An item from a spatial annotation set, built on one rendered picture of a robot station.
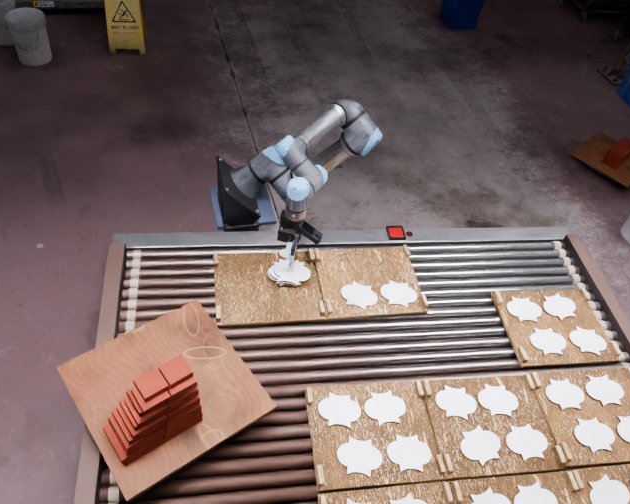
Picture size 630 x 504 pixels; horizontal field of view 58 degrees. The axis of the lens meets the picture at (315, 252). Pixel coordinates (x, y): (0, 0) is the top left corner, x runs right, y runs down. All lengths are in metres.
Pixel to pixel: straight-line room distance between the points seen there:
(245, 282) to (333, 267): 0.37
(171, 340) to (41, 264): 1.84
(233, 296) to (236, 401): 0.51
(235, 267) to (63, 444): 1.26
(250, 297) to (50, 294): 1.61
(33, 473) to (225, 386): 1.36
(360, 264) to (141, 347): 0.95
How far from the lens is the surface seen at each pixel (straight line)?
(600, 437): 2.27
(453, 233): 2.67
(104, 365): 1.97
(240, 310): 2.17
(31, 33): 5.31
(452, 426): 2.07
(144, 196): 4.01
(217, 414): 1.84
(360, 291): 2.28
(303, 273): 2.25
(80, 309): 3.44
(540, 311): 2.49
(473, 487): 2.00
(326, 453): 1.92
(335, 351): 2.13
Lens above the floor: 2.69
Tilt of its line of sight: 47 degrees down
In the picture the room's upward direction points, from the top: 10 degrees clockwise
